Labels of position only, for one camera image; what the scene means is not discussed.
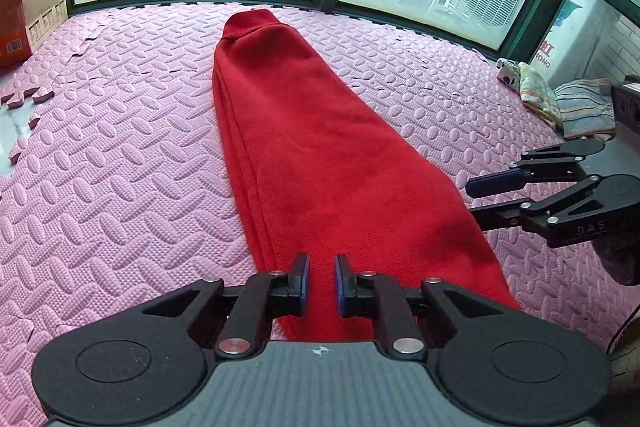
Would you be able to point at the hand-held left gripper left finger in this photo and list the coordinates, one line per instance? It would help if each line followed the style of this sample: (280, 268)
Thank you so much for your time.
(303, 283)

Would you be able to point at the pink foam puzzle mat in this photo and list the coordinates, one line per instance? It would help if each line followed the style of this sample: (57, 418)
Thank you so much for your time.
(125, 167)

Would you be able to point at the orange paper bag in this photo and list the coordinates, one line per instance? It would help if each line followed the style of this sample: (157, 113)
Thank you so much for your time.
(12, 27)

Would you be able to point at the floral folded cloth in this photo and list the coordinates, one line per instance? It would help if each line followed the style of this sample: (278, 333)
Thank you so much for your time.
(537, 94)

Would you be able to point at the striped folded cloth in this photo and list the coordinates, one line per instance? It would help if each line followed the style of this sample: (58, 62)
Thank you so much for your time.
(585, 107)

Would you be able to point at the white cardboard box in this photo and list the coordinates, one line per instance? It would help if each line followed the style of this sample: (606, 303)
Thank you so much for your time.
(552, 34)

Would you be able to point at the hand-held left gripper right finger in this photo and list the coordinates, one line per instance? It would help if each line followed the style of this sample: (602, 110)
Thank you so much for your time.
(341, 283)

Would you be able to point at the small white printed cloth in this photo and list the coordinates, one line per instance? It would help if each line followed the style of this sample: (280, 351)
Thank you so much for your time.
(508, 72)

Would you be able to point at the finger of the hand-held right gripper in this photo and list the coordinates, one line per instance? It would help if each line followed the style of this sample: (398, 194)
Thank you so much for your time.
(505, 215)
(492, 183)

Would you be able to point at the red knit garment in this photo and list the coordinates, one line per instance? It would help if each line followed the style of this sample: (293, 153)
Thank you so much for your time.
(305, 147)

